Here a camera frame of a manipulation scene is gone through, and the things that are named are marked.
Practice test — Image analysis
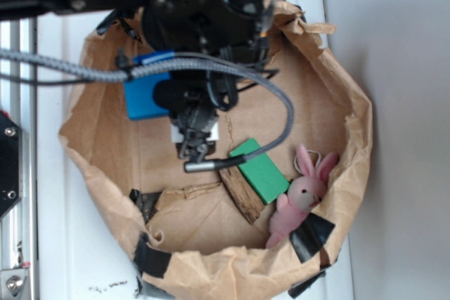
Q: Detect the brown wood piece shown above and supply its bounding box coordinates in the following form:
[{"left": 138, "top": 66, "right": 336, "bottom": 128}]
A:
[{"left": 219, "top": 167, "right": 264, "bottom": 224}]

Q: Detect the green rectangular block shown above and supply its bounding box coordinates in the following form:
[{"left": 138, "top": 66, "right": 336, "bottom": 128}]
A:
[{"left": 238, "top": 153, "right": 290, "bottom": 204}]

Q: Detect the pink plush bunny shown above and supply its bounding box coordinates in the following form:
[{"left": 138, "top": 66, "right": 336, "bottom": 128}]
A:
[{"left": 265, "top": 145, "right": 339, "bottom": 249}]

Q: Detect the brown paper bag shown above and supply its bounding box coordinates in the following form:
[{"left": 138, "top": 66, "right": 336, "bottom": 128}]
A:
[{"left": 59, "top": 1, "right": 373, "bottom": 299}]

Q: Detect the blue rectangular block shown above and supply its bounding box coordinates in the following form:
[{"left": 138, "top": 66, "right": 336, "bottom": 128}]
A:
[{"left": 124, "top": 72, "right": 170, "bottom": 121}]

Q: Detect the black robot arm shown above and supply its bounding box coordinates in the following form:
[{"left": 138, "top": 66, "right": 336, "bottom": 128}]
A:
[{"left": 1, "top": 0, "right": 270, "bottom": 172}]

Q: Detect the black mounting plate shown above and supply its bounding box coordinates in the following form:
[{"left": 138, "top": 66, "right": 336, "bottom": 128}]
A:
[{"left": 0, "top": 111, "right": 21, "bottom": 220}]

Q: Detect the aluminium frame rail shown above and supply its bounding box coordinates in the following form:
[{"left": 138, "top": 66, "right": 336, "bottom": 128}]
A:
[{"left": 0, "top": 18, "right": 39, "bottom": 300}]

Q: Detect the grey braided cable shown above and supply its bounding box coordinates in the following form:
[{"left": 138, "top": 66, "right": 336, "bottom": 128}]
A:
[{"left": 0, "top": 48, "right": 295, "bottom": 174}]

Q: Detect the black thin cable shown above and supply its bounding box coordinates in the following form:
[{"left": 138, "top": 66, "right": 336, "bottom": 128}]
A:
[{"left": 0, "top": 73, "right": 92, "bottom": 86}]

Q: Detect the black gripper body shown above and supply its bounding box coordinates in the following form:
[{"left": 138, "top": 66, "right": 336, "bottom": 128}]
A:
[{"left": 141, "top": 0, "right": 270, "bottom": 163}]

